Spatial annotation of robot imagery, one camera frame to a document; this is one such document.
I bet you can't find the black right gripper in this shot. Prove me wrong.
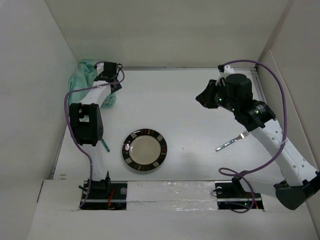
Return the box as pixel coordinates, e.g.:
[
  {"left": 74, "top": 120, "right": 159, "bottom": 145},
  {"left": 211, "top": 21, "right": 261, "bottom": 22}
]
[{"left": 195, "top": 79, "right": 239, "bottom": 113}]

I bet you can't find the green patterned cloth placemat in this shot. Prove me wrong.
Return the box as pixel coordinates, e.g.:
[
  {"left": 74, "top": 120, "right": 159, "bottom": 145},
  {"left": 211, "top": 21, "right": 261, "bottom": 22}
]
[{"left": 68, "top": 59, "right": 102, "bottom": 104}]

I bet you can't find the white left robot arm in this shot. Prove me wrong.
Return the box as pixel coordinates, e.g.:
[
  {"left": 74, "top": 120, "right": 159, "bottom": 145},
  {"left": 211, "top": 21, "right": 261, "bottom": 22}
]
[{"left": 64, "top": 61, "right": 125, "bottom": 199}]

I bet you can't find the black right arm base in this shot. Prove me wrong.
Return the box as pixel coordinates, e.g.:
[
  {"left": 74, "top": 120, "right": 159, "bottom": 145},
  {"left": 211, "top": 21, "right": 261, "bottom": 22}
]
[{"left": 211, "top": 180, "right": 264, "bottom": 212}]

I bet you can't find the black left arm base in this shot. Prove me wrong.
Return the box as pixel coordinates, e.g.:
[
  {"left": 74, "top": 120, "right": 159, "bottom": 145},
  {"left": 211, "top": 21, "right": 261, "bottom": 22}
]
[{"left": 78, "top": 178, "right": 128, "bottom": 211}]

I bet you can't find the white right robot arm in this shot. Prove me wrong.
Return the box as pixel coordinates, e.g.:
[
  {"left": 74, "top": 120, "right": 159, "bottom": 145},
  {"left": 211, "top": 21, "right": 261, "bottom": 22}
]
[{"left": 195, "top": 63, "right": 320, "bottom": 213}]

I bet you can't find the dark rimmed cream plate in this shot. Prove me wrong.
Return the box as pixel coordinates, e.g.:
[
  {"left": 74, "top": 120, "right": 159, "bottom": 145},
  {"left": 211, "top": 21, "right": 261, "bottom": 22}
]
[{"left": 121, "top": 128, "right": 168, "bottom": 172}]

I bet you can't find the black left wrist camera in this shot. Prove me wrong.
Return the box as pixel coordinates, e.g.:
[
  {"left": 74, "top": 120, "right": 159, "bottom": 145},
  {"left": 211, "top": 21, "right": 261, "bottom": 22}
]
[{"left": 103, "top": 61, "right": 117, "bottom": 77}]

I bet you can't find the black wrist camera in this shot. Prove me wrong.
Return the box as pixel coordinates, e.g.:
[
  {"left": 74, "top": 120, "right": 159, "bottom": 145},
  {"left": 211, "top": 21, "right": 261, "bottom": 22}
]
[
  {"left": 225, "top": 73, "right": 253, "bottom": 101},
  {"left": 103, "top": 61, "right": 117, "bottom": 77}
]

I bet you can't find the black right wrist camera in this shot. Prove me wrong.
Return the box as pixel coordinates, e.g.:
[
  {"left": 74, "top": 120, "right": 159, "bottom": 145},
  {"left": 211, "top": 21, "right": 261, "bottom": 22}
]
[{"left": 225, "top": 73, "right": 253, "bottom": 101}]

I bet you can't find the green handled silver fork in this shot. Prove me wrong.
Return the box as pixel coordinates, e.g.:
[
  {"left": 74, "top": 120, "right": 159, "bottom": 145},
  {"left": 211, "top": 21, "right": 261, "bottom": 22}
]
[{"left": 215, "top": 131, "right": 251, "bottom": 152}]

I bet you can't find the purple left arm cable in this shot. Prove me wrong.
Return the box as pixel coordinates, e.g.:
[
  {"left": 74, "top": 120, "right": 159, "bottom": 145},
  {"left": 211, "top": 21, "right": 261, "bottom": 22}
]
[{"left": 63, "top": 61, "right": 126, "bottom": 208}]

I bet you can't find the green handled steak knife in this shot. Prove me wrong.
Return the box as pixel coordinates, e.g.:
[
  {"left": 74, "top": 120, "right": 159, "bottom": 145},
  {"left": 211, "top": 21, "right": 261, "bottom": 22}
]
[{"left": 101, "top": 138, "right": 110, "bottom": 153}]

